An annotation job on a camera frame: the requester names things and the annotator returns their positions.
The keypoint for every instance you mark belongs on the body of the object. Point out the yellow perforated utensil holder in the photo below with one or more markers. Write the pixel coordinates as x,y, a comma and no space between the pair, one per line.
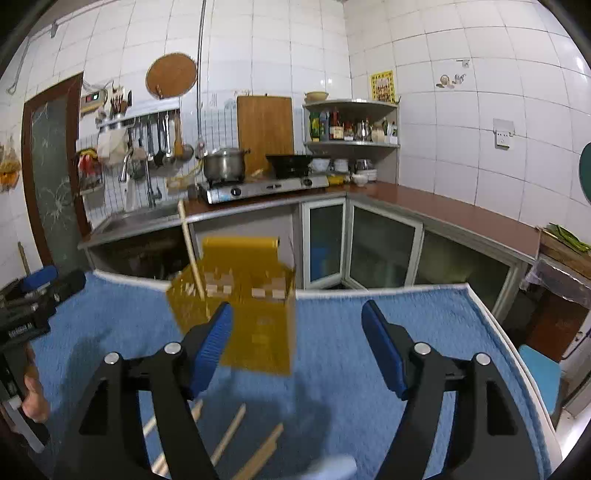
258,332

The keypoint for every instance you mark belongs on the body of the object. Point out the green round board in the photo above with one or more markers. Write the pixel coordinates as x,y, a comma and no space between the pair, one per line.
586,173

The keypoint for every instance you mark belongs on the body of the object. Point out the green bottle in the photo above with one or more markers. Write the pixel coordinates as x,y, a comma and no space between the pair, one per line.
315,128

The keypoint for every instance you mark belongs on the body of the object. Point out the wooden chopping block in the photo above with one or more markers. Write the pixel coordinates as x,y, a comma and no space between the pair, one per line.
561,254

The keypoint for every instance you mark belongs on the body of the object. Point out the steel oil pot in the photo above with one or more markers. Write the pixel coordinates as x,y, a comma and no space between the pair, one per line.
363,131

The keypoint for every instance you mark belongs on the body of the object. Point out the white wall control box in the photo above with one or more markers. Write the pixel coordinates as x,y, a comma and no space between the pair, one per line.
92,101

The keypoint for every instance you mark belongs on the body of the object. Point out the green vegetables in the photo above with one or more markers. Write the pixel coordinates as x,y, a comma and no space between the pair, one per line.
568,237

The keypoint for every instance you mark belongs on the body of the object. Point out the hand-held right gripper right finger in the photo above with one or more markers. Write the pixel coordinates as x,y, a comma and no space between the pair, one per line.
382,350

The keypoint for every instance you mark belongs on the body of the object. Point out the blue fluffy mat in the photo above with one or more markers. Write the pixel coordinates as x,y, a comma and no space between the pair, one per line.
323,383

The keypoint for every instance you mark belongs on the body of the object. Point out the hanging steel spatula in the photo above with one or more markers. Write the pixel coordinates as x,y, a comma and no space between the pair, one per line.
149,143

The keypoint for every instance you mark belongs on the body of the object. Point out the plastic covered side table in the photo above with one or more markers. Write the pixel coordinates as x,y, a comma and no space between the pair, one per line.
554,279

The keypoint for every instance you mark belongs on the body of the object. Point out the wooden cutting board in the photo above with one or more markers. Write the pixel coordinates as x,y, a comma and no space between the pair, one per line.
265,131

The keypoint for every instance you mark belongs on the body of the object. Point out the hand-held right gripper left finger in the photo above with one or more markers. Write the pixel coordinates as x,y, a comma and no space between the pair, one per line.
216,350

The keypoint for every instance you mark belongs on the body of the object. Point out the white wall socket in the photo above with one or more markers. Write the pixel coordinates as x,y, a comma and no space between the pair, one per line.
503,134

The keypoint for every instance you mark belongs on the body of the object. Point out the wall stickers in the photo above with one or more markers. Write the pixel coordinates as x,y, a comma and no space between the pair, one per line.
445,81

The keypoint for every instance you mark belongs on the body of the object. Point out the yellow wall poster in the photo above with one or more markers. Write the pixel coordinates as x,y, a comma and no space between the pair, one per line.
382,86

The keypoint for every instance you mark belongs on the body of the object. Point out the grey corner shelf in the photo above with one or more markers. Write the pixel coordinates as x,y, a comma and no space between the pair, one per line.
353,144

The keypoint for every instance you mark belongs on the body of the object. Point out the hanging bag with orange items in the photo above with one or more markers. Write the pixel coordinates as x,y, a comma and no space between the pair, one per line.
9,166

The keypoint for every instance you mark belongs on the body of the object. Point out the brown kitchen counter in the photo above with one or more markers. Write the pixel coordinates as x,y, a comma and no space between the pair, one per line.
438,210

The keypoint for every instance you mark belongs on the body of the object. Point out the red label sauce bottle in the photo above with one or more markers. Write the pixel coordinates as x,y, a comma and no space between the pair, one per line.
336,129

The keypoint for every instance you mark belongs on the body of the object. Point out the steel wall utensil rack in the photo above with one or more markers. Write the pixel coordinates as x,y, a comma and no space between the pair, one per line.
138,113

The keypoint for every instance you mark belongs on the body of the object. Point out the dark sauce bottle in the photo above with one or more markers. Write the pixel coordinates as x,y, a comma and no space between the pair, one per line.
349,131

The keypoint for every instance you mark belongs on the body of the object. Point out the stack of white bowls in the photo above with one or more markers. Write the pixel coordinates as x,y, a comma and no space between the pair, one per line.
364,179

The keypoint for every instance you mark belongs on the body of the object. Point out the pale wooden chopstick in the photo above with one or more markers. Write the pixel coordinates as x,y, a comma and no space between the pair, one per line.
265,450
198,410
229,434
190,249

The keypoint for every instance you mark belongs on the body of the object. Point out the hanging steel ladle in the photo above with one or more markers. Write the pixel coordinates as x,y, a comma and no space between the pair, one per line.
159,154

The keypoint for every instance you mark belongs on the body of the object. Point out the steel gas stove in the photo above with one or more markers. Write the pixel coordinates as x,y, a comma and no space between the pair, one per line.
258,188

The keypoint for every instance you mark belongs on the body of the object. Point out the person's left hand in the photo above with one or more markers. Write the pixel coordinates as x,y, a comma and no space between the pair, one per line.
36,399

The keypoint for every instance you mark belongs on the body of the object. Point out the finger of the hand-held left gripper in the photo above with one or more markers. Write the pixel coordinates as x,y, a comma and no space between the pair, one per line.
39,278
67,282

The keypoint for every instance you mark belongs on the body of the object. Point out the steel sink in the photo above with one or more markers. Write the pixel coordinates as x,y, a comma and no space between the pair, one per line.
134,222

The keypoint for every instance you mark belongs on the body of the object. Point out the beige bowl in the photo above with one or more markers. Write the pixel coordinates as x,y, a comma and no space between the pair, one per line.
316,96

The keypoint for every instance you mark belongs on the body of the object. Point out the steel cooking pot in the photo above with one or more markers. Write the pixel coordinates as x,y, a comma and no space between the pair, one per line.
224,167

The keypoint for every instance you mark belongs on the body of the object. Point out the black wok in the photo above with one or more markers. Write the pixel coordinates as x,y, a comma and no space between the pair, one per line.
291,164

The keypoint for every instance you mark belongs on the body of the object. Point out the steel faucet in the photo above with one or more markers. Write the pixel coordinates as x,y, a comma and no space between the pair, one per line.
148,184

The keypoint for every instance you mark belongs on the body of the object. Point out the round wooden board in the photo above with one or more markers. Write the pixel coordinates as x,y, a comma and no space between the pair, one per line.
171,74

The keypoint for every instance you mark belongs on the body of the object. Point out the glass cabinet door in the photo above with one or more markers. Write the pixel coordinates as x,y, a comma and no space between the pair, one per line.
325,242
466,272
383,249

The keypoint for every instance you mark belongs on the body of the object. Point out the rack cup with dark chopsticks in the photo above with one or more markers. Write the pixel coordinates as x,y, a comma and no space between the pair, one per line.
119,102

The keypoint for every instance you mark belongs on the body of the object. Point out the blue stool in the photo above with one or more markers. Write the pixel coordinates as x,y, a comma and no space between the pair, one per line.
540,374

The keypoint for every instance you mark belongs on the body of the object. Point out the steel flexible pipe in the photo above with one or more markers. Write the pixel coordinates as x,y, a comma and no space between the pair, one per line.
200,69

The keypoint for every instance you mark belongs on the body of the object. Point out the hanging white cloth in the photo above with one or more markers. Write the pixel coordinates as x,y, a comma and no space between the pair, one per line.
111,146

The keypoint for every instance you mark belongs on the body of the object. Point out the yellow packet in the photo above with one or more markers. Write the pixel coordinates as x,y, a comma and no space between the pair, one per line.
336,181

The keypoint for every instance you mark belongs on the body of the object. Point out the brown framed window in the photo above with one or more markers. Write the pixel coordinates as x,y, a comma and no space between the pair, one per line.
51,170

